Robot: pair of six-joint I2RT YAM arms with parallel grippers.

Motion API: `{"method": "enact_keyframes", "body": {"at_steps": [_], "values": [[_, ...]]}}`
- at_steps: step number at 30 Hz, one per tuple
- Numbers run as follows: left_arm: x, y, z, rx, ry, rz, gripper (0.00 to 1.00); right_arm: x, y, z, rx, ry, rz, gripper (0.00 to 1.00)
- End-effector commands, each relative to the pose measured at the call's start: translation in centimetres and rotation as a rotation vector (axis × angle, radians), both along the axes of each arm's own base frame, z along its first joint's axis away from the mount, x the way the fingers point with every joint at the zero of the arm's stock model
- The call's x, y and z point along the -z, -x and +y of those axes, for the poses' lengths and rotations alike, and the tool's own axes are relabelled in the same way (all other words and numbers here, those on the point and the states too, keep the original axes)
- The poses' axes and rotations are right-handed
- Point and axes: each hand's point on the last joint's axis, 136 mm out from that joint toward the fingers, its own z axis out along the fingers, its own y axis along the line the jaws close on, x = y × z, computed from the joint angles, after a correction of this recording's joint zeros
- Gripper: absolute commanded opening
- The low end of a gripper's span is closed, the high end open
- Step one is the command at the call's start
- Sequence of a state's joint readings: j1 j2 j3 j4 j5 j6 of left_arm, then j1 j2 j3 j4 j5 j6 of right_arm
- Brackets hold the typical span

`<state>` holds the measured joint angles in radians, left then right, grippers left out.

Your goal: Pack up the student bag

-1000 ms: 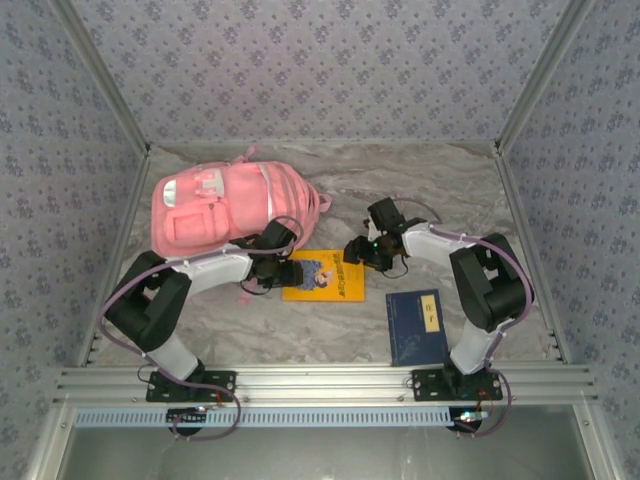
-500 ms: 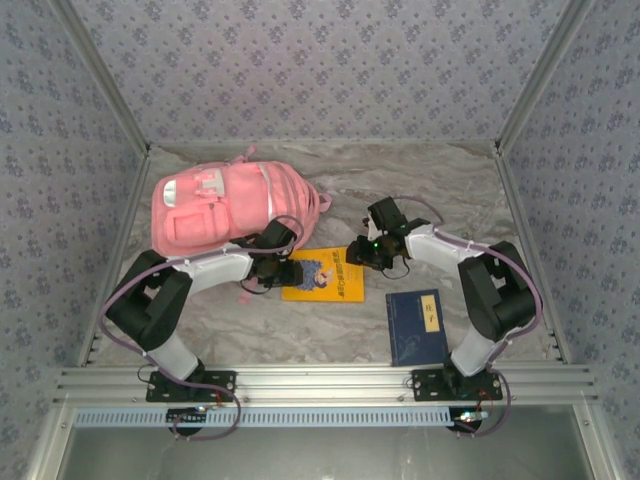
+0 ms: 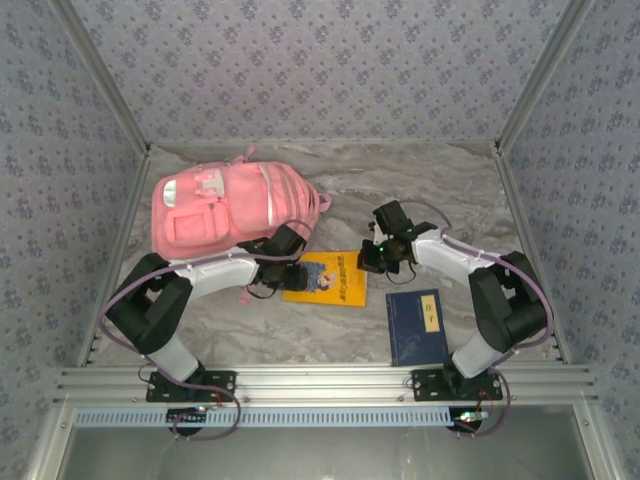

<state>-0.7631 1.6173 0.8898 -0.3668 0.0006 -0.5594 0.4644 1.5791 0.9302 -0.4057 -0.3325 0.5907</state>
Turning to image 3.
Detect pink backpack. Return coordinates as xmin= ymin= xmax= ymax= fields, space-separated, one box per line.
xmin=151 ymin=144 xmax=334 ymax=306

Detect yellow book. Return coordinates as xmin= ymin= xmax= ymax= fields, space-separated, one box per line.
xmin=282 ymin=249 xmax=369 ymax=307

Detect dark blue book small label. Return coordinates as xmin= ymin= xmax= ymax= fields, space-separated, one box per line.
xmin=385 ymin=288 xmax=450 ymax=368

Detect small controller board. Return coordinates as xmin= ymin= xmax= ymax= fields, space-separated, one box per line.
xmin=448 ymin=407 xmax=494 ymax=435
xmin=166 ymin=407 xmax=210 ymax=437

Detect aluminium table side rail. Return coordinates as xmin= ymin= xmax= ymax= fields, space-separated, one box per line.
xmin=493 ymin=144 xmax=572 ymax=365
xmin=77 ymin=147 xmax=152 ymax=369

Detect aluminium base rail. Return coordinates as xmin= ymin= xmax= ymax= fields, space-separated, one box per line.
xmin=53 ymin=364 xmax=600 ymax=405

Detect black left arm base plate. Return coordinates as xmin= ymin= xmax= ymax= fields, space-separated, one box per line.
xmin=145 ymin=369 xmax=237 ymax=403

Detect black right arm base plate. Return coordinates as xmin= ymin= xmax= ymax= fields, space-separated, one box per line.
xmin=411 ymin=368 xmax=504 ymax=403

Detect light blue slotted cable duct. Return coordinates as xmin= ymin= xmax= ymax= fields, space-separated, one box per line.
xmin=73 ymin=405 xmax=464 ymax=429

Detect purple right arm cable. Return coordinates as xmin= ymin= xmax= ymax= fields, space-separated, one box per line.
xmin=399 ymin=198 xmax=555 ymax=439

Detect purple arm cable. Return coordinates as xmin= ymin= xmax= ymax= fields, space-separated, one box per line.
xmin=99 ymin=219 xmax=314 ymax=444
xmin=399 ymin=198 xmax=555 ymax=439

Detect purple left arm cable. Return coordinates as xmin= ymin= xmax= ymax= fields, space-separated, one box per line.
xmin=99 ymin=219 xmax=314 ymax=444

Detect aluminium frame post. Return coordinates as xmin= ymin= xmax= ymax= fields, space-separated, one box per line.
xmin=493 ymin=0 xmax=597 ymax=154
xmin=49 ymin=0 xmax=152 ymax=154

